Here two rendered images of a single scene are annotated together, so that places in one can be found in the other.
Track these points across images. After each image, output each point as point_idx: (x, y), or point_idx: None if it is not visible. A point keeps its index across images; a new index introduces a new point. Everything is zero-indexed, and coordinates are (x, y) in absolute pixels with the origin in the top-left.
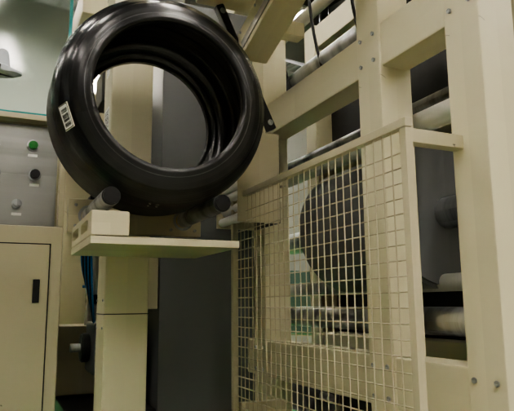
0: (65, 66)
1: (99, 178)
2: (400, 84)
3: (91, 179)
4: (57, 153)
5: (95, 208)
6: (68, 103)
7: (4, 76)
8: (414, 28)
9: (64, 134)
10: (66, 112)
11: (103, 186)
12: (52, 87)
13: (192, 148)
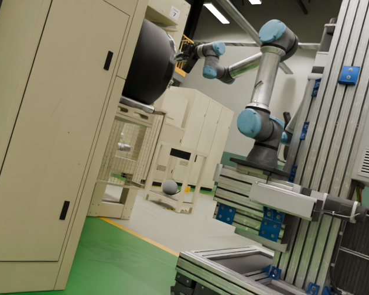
0: (175, 65)
1: (151, 102)
2: None
3: (149, 99)
4: (144, 80)
5: (139, 106)
6: (171, 79)
7: (177, 59)
8: None
9: (164, 87)
10: (171, 83)
11: (148, 103)
12: (171, 69)
13: None
